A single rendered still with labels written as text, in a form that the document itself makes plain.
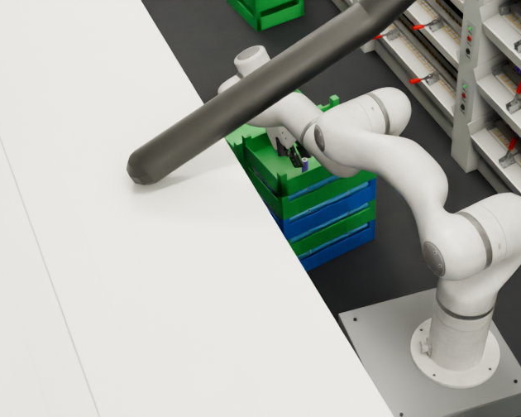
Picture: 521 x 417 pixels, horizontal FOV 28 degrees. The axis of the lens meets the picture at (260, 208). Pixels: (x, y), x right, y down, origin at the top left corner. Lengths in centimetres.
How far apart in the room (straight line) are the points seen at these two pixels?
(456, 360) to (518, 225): 37
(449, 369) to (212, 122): 164
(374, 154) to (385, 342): 43
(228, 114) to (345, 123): 149
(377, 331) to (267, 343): 173
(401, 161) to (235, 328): 152
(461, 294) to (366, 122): 41
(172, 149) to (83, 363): 15
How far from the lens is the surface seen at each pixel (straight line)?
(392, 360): 226
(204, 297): 60
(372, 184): 287
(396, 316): 234
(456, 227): 195
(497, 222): 198
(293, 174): 275
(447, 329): 215
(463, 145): 321
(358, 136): 212
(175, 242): 64
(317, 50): 66
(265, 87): 66
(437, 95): 329
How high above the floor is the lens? 218
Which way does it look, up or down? 44 degrees down
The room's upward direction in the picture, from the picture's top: 5 degrees counter-clockwise
